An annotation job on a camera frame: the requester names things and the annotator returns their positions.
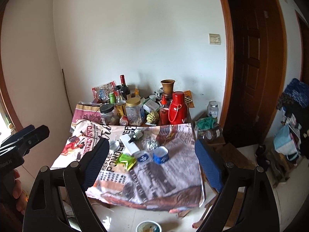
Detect clear jar with black lid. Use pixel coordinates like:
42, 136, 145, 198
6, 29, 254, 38
99, 104, 119, 125

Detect red thermos with rope handle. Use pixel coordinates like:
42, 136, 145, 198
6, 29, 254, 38
168, 91, 188, 125

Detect clear square plastic container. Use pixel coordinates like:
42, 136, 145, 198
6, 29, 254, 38
153, 146, 170, 165

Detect wall light switch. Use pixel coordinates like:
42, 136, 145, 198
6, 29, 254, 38
209, 34, 221, 45

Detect round metal tin lid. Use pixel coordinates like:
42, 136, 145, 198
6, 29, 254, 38
109, 140, 120, 151

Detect green cap bottle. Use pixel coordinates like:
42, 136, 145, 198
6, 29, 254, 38
109, 92, 116, 104

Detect red sauce squeeze bottle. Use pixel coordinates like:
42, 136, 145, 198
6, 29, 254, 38
159, 95, 169, 125

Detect blue label plastic cup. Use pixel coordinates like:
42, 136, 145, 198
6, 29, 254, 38
133, 150, 152, 165

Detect crumpled aluminium foil ball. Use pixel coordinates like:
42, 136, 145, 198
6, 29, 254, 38
141, 139, 160, 151

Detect clear jar with gold lid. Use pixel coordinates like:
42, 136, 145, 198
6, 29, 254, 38
126, 97, 145, 126

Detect green crumpled cloth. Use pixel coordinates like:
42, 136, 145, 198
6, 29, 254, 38
196, 117, 217, 131

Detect glass jar lying sideways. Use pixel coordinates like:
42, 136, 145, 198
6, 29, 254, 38
203, 124, 223, 141

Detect small glass jar right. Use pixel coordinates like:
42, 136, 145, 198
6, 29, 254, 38
207, 101, 218, 119

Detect lime green snack wrapper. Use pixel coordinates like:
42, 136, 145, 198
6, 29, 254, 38
115, 153, 137, 171

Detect red snack package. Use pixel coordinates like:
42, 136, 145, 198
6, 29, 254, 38
92, 81, 116, 102

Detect newspaper print tablecloth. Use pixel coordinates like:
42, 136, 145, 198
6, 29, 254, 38
52, 118, 205, 213

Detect green custard apple fruit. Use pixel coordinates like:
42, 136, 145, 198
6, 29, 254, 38
146, 112, 159, 125

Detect person's left hand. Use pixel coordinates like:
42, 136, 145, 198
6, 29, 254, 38
12, 169, 27, 215

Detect brown clay vase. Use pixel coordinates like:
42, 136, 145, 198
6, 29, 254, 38
161, 79, 175, 96

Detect dark wooden door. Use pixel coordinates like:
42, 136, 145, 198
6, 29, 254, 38
223, 0, 287, 148

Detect red white tipped can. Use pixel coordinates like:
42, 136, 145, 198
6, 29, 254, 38
119, 115, 129, 126

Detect dark wine bottle red cap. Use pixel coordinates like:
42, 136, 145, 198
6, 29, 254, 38
120, 74, 130, 100

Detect small green spray bottle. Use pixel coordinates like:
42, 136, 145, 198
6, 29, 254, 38
128, 129, 143, 143

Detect green white carton box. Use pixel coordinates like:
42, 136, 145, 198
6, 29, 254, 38
143, 98, 160, 113

